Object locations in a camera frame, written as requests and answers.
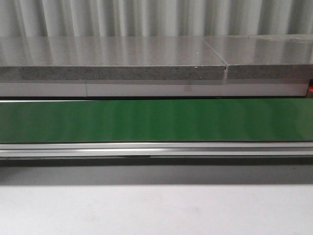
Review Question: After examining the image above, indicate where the grey granite slab left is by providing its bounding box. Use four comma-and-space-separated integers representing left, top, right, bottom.
0, 36, 225, 81

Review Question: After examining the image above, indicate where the grey granite slab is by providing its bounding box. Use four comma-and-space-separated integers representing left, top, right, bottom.
0, 36, 225, 81
204, 34, 313, 83

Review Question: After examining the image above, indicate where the grey granite slab right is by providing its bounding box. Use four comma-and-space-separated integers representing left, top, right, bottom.
204, 34, 313, 83

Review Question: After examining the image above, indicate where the green conveyor belt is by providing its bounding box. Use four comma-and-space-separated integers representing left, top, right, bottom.
0, 98, 313, 143

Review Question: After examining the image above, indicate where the white curtain backdrop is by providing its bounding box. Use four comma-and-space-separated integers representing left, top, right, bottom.
0, 0, 313, 37

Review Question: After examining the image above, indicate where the aluminium conveyor frame rail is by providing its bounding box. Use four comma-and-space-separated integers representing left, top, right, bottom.
0, 141, 313, 158

